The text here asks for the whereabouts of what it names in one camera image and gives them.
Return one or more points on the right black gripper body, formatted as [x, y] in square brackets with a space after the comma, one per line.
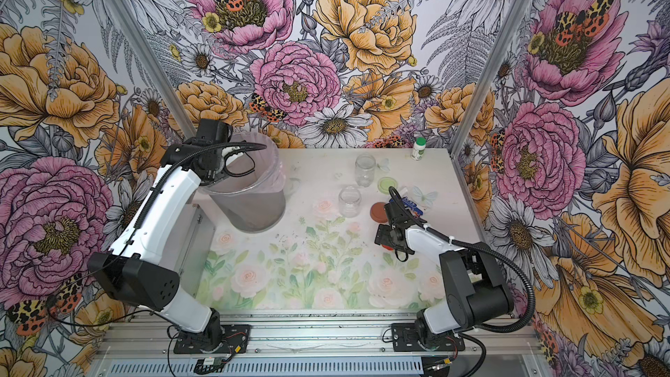
[399, 246]

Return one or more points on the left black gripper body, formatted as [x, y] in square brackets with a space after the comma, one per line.
[212, 174]

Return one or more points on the brown lid peanut jar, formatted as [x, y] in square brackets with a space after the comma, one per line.
[349, 201]

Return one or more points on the green lid peanut jar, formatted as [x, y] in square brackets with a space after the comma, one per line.
[365, 168]

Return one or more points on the mesh bin with pink bag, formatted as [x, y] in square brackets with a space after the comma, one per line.
[256, 202]

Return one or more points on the light green jar lid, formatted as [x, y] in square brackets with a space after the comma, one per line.
[385, 183]

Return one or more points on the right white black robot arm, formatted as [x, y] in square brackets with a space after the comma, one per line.
[470, 275]

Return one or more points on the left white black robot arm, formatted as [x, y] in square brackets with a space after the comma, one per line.
[134, 269]

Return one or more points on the blue gauze bandage packet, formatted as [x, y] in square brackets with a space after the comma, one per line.
[413, 208]

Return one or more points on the white bottle green cap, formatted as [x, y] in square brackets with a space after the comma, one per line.
[419, 148]

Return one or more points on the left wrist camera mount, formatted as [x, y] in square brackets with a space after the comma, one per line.
[235, 151]

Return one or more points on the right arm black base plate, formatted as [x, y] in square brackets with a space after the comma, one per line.
[407, 338]

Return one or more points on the aluminium rail frame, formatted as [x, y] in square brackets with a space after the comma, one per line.
[314, 343]

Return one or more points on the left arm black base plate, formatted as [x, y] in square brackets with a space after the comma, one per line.
[226, 339]

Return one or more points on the left aluminium corner post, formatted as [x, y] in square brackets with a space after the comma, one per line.
[136, 37]

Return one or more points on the aluminium corner post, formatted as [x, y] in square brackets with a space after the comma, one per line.
[136, 37]
[507, 32]

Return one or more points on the right aluminium corner post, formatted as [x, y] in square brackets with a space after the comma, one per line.
[507, 32]

